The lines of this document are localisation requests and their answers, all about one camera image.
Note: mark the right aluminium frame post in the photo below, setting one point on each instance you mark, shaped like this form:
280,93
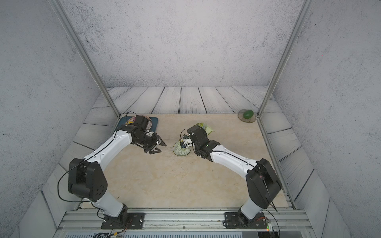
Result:
306,6

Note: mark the green toy avocado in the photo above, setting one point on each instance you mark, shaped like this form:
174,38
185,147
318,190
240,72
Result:
248,114

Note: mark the white patterned breakfast bowl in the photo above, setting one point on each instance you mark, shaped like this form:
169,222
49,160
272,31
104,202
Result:
178,151

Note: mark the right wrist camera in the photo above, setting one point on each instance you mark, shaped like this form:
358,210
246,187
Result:
185,143

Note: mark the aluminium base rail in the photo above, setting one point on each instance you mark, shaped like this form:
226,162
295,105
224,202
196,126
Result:
282,220

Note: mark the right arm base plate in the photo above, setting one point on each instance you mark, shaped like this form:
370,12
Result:
237,220

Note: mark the left aluminium frame post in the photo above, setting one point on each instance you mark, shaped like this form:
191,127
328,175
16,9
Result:
68,27

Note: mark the teal placemat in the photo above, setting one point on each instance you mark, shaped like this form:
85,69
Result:
123,121

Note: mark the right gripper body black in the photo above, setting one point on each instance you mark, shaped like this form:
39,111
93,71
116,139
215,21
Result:
197,149

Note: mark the patterned fruit plate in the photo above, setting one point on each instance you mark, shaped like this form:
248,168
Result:
142,122

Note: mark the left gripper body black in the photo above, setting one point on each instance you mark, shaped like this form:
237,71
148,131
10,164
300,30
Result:
149,142

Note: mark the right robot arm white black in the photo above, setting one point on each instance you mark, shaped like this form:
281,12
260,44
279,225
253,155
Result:
263,183

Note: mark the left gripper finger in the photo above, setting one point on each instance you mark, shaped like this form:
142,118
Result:
158,141
154,151

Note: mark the aluminium frame post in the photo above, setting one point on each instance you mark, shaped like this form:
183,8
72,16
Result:
306,6
68,27

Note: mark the grey stone dish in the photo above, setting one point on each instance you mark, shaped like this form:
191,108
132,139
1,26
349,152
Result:
240,117

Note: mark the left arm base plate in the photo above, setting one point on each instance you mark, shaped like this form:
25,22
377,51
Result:
129,221

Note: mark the green oats bag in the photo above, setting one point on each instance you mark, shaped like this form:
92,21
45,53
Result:
206,128

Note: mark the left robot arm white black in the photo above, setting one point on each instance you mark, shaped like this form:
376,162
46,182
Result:
86,178

